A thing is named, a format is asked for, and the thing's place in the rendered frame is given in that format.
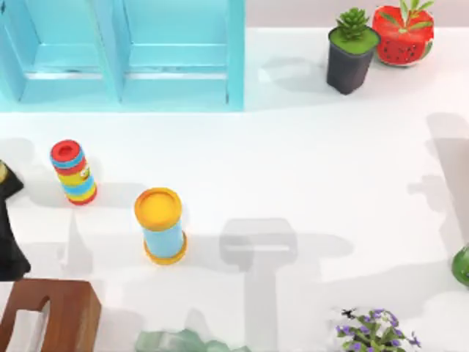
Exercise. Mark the purple flower plant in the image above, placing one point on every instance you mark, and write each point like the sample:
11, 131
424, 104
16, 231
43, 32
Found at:
373, 331

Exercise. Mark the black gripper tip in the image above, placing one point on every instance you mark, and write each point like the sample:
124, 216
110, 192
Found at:
9, 234

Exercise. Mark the dark grey plant pot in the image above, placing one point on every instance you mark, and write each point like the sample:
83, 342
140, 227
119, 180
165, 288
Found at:
348, 66

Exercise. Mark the light blue rack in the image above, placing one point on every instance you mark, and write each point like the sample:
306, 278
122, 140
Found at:
110, 55

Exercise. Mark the green round object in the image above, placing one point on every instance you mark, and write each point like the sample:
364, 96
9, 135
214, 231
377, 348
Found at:
462, 264

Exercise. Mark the brown wooden box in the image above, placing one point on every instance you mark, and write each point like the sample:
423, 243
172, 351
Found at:
69, 311

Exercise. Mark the red yellow blue striped can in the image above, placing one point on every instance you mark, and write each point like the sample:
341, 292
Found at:
75, 176

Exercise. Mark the blue and yellow can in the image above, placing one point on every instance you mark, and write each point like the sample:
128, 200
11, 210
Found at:
163, 231

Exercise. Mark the red watermelon plant pot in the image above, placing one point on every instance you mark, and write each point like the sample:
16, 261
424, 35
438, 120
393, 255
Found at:
403, 44

